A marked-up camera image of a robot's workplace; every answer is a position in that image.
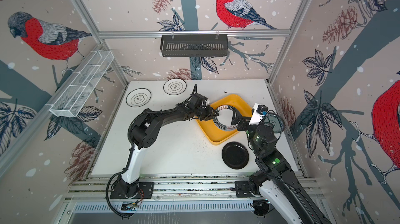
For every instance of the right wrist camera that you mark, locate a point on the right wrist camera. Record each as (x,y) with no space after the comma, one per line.
(259,113)

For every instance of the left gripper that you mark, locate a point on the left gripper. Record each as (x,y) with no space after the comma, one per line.
(210,114)

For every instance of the white wire mesh shelf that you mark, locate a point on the white wire mesh shelf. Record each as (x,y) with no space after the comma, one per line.
(74,97)

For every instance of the teal patterned plate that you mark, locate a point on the teal patterned plate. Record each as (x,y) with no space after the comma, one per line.
(275,122)

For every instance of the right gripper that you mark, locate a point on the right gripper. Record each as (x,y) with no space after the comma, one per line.
(239,120)

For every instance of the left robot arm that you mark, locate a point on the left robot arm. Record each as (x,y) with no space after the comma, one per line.
(143,132)

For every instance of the white plate black rim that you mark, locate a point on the white plate black rim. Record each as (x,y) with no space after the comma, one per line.
(138,97)
(174,87)

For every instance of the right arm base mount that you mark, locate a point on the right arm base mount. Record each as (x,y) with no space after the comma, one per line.
(249,188)

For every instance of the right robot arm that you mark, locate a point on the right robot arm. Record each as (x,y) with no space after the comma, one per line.
(275,180)

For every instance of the black hanging wall basket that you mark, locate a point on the black hanging wall basket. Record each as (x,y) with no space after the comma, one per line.
(211,45)

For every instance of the yellow plastic bin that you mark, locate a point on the yellow plastic bin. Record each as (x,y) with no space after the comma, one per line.
(213,133)

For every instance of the white plate black rim back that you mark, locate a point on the white plate black rim back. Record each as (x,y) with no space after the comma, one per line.
(174,87)

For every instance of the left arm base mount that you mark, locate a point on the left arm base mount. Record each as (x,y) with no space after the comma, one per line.
(137,190)

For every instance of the green rim plate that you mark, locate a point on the green rim plate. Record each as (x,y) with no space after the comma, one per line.
(226,114)

